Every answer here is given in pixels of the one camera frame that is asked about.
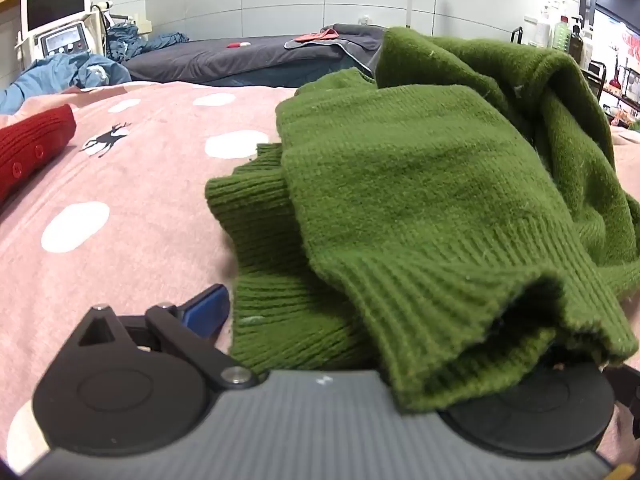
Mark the white monitor machine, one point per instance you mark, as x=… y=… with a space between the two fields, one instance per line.
x=55 y=5

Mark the pink polka dot blanket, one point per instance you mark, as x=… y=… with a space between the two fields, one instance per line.
x=150 y=200

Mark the blue crumpled cloth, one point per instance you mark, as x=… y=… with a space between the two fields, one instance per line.
x=55 y=75

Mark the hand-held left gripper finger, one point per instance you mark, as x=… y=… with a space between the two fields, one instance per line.
x=210 y=305

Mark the red knit cardigan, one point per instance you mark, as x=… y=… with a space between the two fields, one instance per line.
x=30 y=145

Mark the red cloth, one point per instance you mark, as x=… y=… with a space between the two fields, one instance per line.
x=315 y=36

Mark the dark grey bed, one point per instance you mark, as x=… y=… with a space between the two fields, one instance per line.
x=210 y=62

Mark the green knit sweater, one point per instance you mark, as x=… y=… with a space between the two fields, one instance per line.
x=400 y=170

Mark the dark pump bottle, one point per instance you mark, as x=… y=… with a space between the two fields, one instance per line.
x=576 y=45

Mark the small red white object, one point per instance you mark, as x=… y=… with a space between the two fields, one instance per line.
x=238 y=45

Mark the green plastic bottle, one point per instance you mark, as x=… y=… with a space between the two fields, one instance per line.
x=561 y=35

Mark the black metal rack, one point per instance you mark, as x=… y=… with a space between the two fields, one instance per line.
x=597 y=77

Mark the grey towel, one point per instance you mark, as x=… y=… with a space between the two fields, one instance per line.
x=355 y=42

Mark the white plastic bottle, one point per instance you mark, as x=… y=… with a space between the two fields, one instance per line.
x=543 y=30

